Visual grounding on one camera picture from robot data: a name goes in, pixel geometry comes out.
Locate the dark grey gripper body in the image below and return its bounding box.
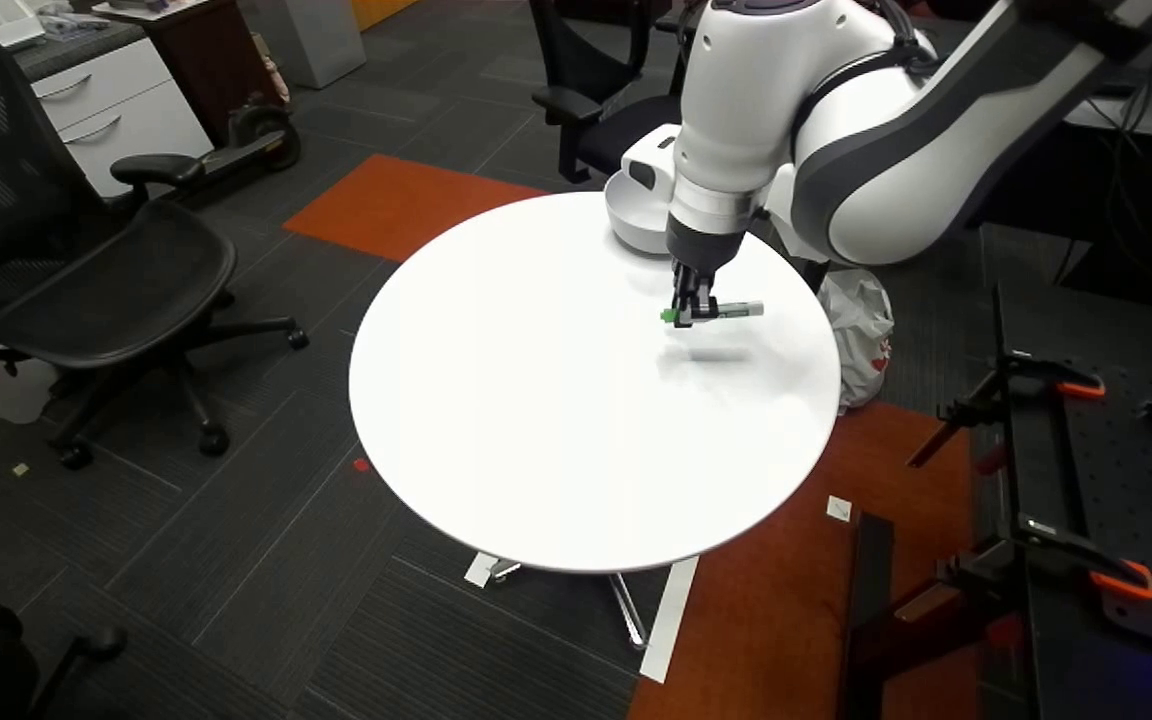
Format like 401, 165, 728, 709
663, 210, 748, 278

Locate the dark brown wooden desk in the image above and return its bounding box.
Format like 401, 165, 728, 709
93, 0, 297, 139

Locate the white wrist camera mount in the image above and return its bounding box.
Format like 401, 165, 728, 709
616, 120, 684, 205

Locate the green and grey marker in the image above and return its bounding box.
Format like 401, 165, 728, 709
658, 301, 768, 329

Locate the black office desk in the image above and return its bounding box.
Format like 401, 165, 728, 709
974, 53, 1152, 287

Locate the white plastic bag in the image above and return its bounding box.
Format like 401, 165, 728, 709
816, 264, 902, 416

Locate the grey metal cabinet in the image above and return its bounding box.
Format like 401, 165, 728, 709
237, 0, 373, 91

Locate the white metal table base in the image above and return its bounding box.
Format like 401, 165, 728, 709
459, 548, 704, 686

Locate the white drawer cabinet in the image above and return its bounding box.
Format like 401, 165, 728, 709
11, 32, 221, 205

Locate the black padded office chair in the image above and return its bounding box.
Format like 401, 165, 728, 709
525, 0, 704, 186

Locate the black kick scooter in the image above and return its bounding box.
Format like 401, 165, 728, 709
108, 98, 305, 193

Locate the black clamp orange handle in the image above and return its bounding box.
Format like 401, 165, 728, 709
907, 346, 1111, 470
938, 510, 1152, 611

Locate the black mounting board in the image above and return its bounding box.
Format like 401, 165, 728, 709
990, 285, 1152, 720

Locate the black mesh office chair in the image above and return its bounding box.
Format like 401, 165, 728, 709
0, 17, 313, 470

